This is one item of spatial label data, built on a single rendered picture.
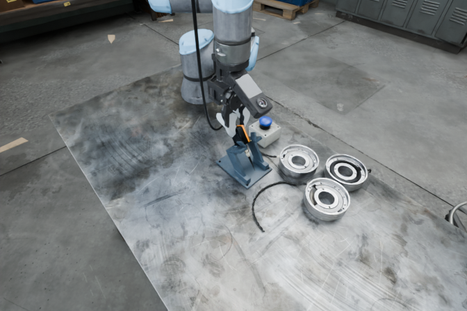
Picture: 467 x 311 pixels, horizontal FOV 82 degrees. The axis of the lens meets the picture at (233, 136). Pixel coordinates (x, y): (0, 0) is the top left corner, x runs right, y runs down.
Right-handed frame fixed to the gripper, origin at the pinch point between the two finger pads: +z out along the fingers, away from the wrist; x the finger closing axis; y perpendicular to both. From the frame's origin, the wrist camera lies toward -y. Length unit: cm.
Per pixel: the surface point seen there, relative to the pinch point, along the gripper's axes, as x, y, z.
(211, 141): 0.1, 11.8, 11.9
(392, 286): 0.1, -45.3, 11.8
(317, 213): -0.8, -26.0, 9.0
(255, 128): -10.6, 3.5, 7.4
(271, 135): -12.3, -1.6, 7.9
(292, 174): -5.8, -14.8, 9.2
